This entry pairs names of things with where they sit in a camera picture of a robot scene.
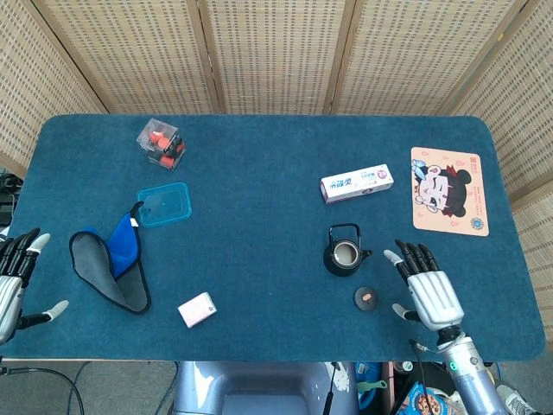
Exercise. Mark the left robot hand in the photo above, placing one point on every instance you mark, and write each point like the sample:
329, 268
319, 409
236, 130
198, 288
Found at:
8, 294

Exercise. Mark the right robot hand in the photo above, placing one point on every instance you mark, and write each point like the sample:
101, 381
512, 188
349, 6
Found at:
432, 294

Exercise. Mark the black teapot lid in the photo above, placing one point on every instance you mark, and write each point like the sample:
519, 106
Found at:
366, 298

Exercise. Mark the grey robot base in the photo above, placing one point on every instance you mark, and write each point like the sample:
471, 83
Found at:
263, 388

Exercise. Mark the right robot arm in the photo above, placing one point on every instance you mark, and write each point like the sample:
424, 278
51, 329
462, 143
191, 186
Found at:
471, 376

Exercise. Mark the black teapot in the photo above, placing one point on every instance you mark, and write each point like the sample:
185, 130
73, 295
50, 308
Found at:
343, 255

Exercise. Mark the teal plastic container lid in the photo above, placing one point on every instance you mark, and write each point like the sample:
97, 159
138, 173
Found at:
165, 204

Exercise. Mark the cartoon girl mouse pad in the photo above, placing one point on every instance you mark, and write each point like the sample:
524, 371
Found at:
450, 191

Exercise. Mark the blue cookie box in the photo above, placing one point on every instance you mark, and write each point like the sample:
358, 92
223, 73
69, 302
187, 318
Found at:
421, 400

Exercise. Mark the blue and grey cloth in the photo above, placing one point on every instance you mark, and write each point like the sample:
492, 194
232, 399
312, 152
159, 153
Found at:
113, 263

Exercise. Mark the grey sneaker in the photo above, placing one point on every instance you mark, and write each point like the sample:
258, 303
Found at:
514, 395

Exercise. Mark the white toothpaste box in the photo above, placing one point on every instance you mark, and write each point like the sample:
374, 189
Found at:
357, 183

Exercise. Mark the blue table mat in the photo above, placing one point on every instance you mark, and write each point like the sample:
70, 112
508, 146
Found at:
268, 276

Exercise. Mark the small pink white box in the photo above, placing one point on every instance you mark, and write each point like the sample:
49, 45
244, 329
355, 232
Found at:
197, 309

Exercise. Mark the clear box with orange parts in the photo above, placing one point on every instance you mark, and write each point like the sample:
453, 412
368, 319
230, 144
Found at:
161, 144

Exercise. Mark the woven folding screen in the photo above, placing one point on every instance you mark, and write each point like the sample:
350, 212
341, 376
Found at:
276, 56

